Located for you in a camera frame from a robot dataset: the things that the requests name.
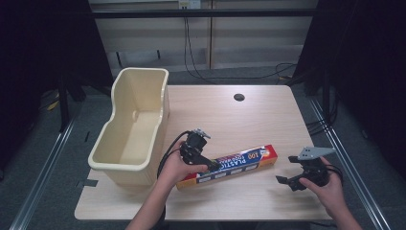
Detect person's left hand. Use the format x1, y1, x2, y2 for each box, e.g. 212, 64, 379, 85
157, 140, 209, 193

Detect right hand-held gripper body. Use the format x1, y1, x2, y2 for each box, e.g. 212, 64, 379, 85
296, 146, 337, 188

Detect metal floor rail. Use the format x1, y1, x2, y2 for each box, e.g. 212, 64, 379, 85
308, 95, 384, 230
9, 118, 77, 230

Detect long plastic wrap box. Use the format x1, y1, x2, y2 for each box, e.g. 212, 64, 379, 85
175, 144, 279, 191

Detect white wall power outlet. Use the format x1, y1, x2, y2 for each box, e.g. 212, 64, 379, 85
178, 0, 202, 11

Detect cream plastic bin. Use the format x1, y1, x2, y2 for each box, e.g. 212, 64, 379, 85
87, 66, 170, 188

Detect black wall cable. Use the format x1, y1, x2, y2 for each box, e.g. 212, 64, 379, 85
183, 16, 299, 86

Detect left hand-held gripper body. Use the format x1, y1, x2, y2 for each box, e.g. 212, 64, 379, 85
179, 127, 212, 166

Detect person's right hand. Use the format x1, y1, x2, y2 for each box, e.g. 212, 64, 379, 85
299, 156, 348, 219

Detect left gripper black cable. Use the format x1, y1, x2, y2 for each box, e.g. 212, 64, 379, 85
156, 129, 193, 180

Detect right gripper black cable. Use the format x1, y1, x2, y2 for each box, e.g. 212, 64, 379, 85
325, 164, 345, 188

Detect black metal stand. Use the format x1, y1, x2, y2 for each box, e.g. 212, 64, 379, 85
56, 72, 84, 133

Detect black floor cables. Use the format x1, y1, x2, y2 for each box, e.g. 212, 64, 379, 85
305, 116, 338, 138

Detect black tape piece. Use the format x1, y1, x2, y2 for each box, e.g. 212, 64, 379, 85
76, 178, 100, 189

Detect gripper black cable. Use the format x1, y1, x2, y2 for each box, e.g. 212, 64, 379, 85
325, 164, 345, 188
156, 129, 193, 180

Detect black horizontal frame bar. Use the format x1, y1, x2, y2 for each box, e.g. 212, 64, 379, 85
90, 8, 320, 19

